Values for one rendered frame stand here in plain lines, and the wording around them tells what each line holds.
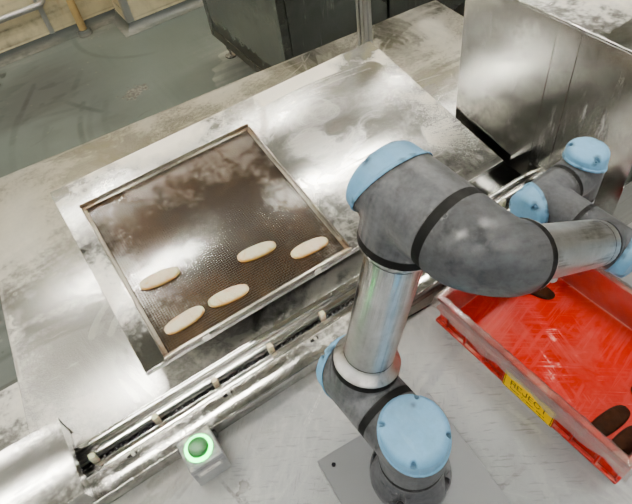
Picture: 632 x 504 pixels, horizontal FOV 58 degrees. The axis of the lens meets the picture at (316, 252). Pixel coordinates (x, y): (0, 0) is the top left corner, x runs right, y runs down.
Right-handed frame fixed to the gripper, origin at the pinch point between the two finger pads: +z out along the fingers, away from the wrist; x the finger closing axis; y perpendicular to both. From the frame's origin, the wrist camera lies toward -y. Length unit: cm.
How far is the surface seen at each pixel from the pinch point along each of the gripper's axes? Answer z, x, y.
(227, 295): 0, -49, -51
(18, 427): 10, -99, -69
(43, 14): 73, 59, -389
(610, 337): 8.1, -1.8, 19.0
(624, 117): -26.2, 23.3, 0.8
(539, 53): -30.3, 29.2, -21.8
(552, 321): 8.1, -5.4, 7.7
